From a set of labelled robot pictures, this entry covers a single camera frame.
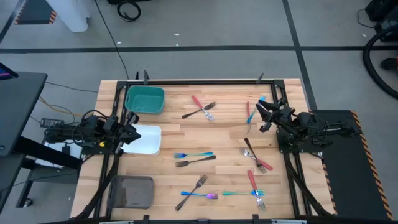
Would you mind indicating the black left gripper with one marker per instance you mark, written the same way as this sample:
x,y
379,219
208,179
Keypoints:
x,y
116,130

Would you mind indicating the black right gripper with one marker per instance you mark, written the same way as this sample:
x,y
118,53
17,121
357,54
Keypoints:
x,y
284,118

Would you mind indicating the iridescent blue fork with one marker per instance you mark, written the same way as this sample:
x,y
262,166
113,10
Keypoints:
x,y
202,195
199,154
236,193
252,115

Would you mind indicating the black fork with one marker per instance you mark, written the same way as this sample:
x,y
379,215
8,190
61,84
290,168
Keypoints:
x,y
183,201
199,160
192,113
250,147

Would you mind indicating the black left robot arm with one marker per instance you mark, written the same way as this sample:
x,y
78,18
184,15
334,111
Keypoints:
x,y
77,130

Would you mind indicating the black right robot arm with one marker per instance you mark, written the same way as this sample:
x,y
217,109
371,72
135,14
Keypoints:
x,y
311,127

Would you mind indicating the white plastic bin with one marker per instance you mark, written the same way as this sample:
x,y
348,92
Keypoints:
x,y
149,140

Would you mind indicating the teal plastic bin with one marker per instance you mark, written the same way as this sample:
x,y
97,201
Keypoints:
x,y
144,99

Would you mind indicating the grey translucent plastic bin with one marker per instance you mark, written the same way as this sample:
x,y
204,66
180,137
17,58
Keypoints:
x,y
130,193

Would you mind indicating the small black charger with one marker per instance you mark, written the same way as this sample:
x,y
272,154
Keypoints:
x,y
66,150

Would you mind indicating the black power adapter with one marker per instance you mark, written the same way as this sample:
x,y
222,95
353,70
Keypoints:
x,y
51,122

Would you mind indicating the white paper sheets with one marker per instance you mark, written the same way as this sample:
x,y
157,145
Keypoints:
x,y
53,146

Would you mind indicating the large black hazard-striped mat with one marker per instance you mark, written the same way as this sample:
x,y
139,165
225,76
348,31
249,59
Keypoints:
x,y
348,174

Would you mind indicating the black desk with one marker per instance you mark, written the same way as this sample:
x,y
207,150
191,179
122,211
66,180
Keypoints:
x,y
18,109

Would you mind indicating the white pillar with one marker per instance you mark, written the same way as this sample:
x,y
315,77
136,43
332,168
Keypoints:
x,y
71,15

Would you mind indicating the black desk caster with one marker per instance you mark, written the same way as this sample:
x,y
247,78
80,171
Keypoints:
x,y
28,203

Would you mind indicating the red and black device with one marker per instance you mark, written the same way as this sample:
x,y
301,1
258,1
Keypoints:
x,y
390,63

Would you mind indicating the dark monitor screen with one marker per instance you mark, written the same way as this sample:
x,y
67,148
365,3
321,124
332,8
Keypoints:
x,y
4,73

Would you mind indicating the small black hazard-striped mat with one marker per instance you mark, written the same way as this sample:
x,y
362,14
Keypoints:
x,y
34,12

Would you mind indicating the black equipment boxes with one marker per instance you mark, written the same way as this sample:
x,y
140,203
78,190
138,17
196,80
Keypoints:
x,y
385,12

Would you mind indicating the black aluminium table frame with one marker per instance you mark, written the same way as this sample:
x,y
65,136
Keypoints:
x,y
202,82

